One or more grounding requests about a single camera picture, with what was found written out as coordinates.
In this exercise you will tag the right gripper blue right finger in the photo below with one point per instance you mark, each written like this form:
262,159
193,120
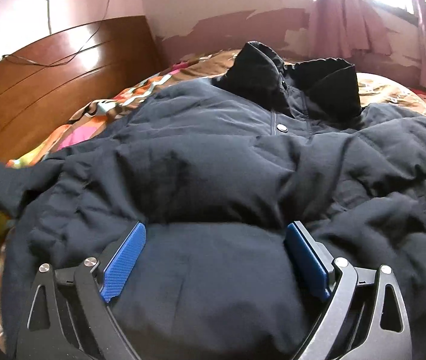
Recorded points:
321,273

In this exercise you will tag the black padded winter jacket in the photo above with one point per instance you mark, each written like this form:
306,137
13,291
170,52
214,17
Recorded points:
216,169

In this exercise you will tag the colourful cartoon bed cover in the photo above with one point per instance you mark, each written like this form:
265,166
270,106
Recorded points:
92,119

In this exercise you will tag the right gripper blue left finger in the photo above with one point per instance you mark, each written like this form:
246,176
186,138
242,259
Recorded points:
105,276

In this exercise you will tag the brown wooden headboard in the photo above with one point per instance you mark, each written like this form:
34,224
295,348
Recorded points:
46,82

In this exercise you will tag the pink left window curtain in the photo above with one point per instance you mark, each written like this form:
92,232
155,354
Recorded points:
344,28

